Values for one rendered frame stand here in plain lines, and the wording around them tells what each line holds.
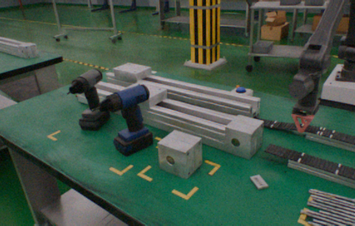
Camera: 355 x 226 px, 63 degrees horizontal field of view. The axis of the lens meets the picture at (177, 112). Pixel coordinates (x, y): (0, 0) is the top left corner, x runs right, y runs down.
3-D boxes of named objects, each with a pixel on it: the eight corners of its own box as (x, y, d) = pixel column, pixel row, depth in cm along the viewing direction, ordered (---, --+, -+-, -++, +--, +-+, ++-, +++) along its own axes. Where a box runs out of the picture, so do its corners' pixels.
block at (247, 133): (264, 142, 101) (266, 118, 97) (249, 159, 92) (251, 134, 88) (240, 135, 106) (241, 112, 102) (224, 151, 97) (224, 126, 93)
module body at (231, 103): (258, 117, 118) (260, 98, 114) (248, 127, 110) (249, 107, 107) (121, 83, 162) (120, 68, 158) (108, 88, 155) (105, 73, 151)
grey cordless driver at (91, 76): (112, 117, 124) (104, 68, 115) (87, 140, 108) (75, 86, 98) (96, 115, 127) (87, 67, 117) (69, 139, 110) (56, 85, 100)
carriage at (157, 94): (167, 103, 120) (167, 88, 117) (150, 114, 112) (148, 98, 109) (139, 96, 128) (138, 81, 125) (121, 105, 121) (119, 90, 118)
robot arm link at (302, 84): (332, 54, 89) (303, 51, 95) (317, 63, 82) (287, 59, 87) (325, 90, 94) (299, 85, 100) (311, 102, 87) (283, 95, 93)
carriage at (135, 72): (152, 80, 147) (151, 66, 144) (137, 86, 139) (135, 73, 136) (130, 75, 156) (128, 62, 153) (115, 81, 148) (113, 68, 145)
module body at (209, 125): (237, 138, 104) (238, 117, 100) (224, 151, 97) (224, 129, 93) (95, 94, 148) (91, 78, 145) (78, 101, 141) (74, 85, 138)
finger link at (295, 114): (288, 132, 101) (291, 108, 97) (294, 123, 106) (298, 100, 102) (308, 137, 98) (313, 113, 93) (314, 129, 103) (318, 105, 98)
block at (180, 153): (206, 159, 93) (205, 134, 89) (186, 179, 85) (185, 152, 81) (180, 150, 99) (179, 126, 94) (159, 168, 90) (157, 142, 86)
